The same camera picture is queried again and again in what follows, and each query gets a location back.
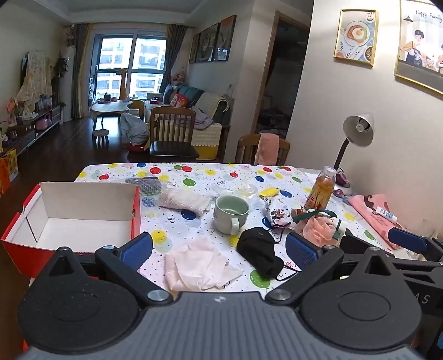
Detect small wooden stool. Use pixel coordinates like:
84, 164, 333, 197
92, 129, 110, 148

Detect teal sofa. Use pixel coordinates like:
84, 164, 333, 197
143, 85, 232, 160

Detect pale green mug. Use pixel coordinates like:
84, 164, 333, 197
213, 195, 250, 235

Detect pink towel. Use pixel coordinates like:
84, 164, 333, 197
255, 132, 280, 166

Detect black face mask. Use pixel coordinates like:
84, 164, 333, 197
236, 227, 298, 281

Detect cream lace sofa cover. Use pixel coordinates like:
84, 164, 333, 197
190, 122, 223, 159

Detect grey curtain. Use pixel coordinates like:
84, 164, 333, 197
74, 24, 92, 120
157, 24, 188, 95

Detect wooden dining chair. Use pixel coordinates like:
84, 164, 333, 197
235, 133, 291, 166
149, 107, 200, 162

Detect large window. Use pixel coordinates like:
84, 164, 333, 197
91, 31, 167, 104

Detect panda print wet wipes packet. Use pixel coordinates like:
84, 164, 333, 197
265, 199, 295, 231

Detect white bundle bag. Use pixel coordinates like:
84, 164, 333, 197
119, 112, 150, 146

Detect clear plastic bag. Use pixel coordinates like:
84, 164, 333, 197
211, 182, 259, 201

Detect wooden door frame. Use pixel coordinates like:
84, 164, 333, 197
251, 10, 311, 136

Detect grey patterned fabric pouch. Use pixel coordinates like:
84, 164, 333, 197
125, 176, 163, 207

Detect wooden coffee table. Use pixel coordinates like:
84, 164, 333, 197
91, 100, 134, 139

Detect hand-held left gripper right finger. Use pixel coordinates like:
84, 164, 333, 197
265, 231, 399, 305

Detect dark framed wall picture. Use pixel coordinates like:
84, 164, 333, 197
189, 32, 201, 64
214, 14, 237, 62
197, 23, 221, 63

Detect pink flowers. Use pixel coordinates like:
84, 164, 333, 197
5, 97, 22, 120

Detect balloon print tablecloth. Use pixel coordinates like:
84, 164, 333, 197
74, 162, 416, 302

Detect orange carton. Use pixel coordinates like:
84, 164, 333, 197
0, 150, 19, 195

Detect amber tea bottle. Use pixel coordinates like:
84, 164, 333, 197
304, 166, 336, 211

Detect gold framed food picture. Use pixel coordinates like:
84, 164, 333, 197
334, 9, 379, 68

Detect purple clothing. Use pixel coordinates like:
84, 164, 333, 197
192, 110, 214, 130

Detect beige blanket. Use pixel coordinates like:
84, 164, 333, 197
192, 92, 231, 120

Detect white and blue tube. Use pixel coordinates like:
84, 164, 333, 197
375, 206, 398, 222

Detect dark TV cabinet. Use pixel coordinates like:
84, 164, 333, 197
0, 103, 65, 153

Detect white standing air conditioner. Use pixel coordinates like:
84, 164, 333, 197
60, 45, 77, 122

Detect dark green strap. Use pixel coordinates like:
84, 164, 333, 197
291, 208, 338, 224

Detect white and green tube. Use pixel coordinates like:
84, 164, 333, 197
332, 218, 349, 239

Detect pink flower scrunchie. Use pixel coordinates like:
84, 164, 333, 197
303, 215, 338, 247

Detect gold framed cartoon poster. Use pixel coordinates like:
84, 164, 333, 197
393, 0, 443, 96

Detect floral cloth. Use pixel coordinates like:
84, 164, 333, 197
17, 50, 53, 115

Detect white desk lamp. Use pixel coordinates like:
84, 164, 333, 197
331, 112, 374, 199

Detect pale pink cloth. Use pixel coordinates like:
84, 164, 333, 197
164, 237, 243, 292

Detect red cardboard box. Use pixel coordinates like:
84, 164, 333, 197
0, 182, 141, 279

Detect pink printed bag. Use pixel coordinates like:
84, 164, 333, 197
348, 194, 404, 250

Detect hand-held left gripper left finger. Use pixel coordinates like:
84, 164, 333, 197
44, 232, 174, 307

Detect wooden giraffe figure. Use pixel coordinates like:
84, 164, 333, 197
118, 68, 130, 102

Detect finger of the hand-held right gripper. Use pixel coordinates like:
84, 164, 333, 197
341, 228, 396, 257
387, 227, 443, 264

